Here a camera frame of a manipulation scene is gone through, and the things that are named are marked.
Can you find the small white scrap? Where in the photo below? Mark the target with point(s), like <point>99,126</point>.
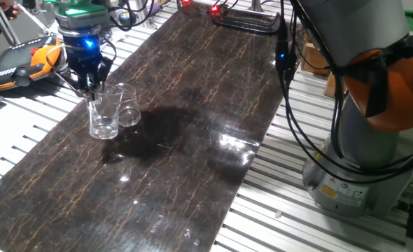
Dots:
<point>278,213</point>

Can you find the black adapter with blue light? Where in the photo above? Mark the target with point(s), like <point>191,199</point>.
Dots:
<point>285,59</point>

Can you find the small circuit board red light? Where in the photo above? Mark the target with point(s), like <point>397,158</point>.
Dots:
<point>214,9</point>

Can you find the dark marble pattern mat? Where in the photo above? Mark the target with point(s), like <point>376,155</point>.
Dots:
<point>140,182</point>

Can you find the green wrist adapter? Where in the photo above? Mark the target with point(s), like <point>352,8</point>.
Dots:
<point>84,10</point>

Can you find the aluminium frame post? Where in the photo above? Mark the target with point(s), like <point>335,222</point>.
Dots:
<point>3,24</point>

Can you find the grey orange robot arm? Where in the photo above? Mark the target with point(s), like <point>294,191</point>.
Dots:
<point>360,35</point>

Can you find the upright metal post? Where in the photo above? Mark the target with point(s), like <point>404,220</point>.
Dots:
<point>256,4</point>

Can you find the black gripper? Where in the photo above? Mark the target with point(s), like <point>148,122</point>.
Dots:
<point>85,59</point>

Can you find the black flat stand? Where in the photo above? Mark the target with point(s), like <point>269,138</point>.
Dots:
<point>248,26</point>

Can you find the bare person hand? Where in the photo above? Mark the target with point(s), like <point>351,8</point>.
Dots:
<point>10,10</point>

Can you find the small round blue tin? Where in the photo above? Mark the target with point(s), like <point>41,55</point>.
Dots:
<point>125,18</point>

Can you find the orange black teach pendant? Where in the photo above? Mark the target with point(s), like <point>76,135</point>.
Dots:
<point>3,70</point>

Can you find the clear glass beaker cup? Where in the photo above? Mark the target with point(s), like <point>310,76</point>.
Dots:
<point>131,112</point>

